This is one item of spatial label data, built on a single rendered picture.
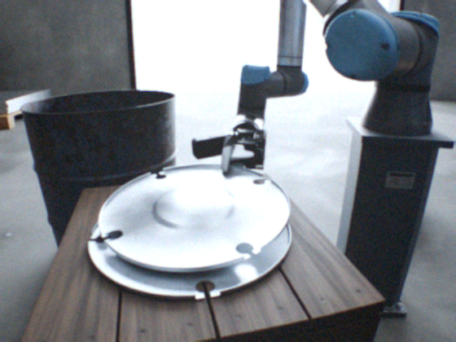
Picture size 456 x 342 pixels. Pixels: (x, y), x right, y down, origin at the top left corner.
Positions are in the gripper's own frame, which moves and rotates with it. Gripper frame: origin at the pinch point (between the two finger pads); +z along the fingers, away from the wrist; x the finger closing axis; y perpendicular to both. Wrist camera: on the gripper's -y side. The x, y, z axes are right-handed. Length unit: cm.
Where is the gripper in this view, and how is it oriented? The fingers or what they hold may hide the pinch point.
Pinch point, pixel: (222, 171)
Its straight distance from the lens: 60.3
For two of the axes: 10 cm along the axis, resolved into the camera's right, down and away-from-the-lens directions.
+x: 0.2, 9.0, 4.4
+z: -1.6, 4.3, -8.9
